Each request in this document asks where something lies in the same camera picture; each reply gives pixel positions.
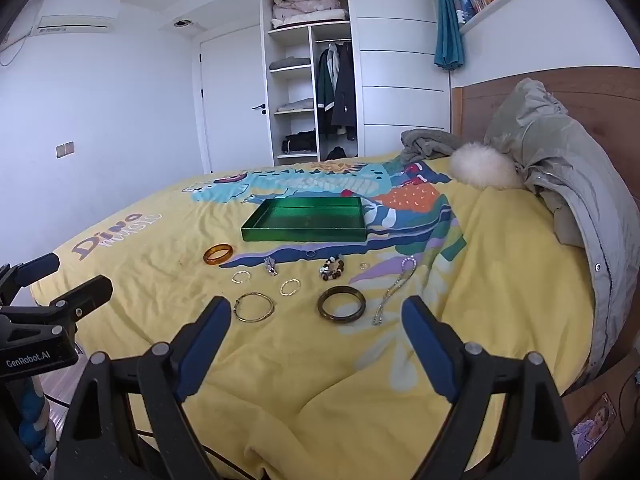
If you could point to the hanging black coat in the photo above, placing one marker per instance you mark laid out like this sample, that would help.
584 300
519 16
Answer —
346 95

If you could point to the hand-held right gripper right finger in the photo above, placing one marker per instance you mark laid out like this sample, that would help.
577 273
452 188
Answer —
425 350

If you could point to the small black bag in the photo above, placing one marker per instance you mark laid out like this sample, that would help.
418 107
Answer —
336 153

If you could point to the wooden nightstand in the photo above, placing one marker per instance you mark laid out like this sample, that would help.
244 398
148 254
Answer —
620 385

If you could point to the teal curtain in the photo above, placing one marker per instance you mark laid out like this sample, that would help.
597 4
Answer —
447 15

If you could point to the amber bangle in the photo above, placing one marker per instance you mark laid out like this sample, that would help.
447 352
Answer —
210 260

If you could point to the white door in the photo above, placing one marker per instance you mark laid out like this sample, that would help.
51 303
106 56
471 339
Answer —
230 110

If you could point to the photo card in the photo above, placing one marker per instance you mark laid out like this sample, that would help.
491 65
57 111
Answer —
595 427

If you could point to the folded light clothes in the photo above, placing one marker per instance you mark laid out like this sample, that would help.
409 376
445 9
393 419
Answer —
295 106

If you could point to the hanging green coat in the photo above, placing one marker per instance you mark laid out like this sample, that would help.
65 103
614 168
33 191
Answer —
324 95

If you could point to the wall light switch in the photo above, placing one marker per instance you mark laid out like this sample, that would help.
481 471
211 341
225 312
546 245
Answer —
64 149

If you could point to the wooden headboard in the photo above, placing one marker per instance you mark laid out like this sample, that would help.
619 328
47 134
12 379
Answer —
475 110

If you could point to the dark green bangle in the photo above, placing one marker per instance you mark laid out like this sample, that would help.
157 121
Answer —
325 312

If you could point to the ceiling hole fixture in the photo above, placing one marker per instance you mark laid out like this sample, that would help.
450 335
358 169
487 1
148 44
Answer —
182 23

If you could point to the folded black clothes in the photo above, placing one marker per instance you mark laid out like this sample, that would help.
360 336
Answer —
300 142

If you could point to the white air conditioner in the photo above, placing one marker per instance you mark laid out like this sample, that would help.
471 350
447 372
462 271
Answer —
75 12

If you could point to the yellow printed blanket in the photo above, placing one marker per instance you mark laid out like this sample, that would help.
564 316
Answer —
350 385

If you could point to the grey knitted sweater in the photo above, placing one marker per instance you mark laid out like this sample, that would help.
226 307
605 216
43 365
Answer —
425 145

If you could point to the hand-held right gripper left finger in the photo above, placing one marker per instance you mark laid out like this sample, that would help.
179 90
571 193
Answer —
207 345

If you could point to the folded pink bedding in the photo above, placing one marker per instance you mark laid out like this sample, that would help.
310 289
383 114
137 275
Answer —
307 5

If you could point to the green tray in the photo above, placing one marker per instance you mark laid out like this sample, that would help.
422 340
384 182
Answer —
300 220

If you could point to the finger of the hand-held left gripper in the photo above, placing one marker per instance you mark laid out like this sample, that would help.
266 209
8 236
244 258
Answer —
90 292
35 266

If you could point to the silver wristwatch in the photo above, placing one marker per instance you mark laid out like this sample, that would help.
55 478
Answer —
271 266

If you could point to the grey-green jacket with fur trim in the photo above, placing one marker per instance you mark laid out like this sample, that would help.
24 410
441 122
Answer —
550 150

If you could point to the folded grey clothes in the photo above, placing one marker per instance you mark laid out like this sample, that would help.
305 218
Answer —
290 64

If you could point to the white wardrobe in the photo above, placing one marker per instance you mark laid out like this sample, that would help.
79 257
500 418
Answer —
400 70

